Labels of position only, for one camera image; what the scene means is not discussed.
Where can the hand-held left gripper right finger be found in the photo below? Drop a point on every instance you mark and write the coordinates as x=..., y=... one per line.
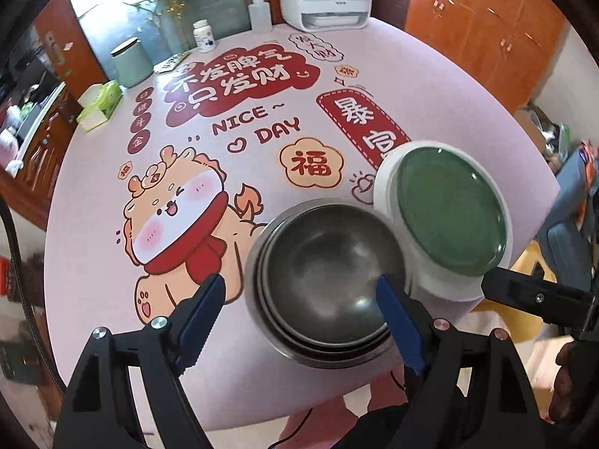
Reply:
x=397, y=327

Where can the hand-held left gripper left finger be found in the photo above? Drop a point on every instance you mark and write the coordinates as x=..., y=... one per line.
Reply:
x=199, y=332

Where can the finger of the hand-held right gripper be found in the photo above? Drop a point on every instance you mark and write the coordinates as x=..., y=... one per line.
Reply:
x=529, y=294

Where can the large steel bowl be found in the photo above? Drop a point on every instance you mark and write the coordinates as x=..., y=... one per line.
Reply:
x=251, y=290

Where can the plain white plate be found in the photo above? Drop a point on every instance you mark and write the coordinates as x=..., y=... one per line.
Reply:
x=461, y=292

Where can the small steel bowl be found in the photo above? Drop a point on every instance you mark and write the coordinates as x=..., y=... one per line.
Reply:
x=327, y=266

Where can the green plate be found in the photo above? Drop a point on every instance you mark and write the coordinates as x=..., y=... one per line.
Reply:
x=449, y=210

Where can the person's right hand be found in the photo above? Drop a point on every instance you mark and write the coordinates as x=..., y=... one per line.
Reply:
x=575, y=374

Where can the yellow stool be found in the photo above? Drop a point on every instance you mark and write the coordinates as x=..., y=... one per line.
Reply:
x=531, y=262

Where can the person's pink clothing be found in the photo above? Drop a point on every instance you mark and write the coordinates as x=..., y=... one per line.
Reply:
x=327, y=411

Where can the cardboard box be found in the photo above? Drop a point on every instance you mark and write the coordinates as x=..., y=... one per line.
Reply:
x=538, y=135

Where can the wooden kitchen base cabinet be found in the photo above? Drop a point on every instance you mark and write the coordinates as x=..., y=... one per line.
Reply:
x=42, y=149

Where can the green tissue box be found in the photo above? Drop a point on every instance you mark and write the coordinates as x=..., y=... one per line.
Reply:
x=100, y=103

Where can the small flat printed card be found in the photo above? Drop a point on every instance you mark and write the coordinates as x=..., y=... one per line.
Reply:
x=171, y=63

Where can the mint green canister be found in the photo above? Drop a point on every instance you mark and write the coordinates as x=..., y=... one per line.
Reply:
x=131, y=65

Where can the white pill bottle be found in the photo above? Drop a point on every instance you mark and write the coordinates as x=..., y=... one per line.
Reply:
x=204, y=37

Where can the translucent squeeze bottle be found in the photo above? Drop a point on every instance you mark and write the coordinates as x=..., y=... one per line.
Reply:
x=259, y=16

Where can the brown wooden wall cabinets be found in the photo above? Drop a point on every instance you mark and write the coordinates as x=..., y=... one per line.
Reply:
x=491, y=32

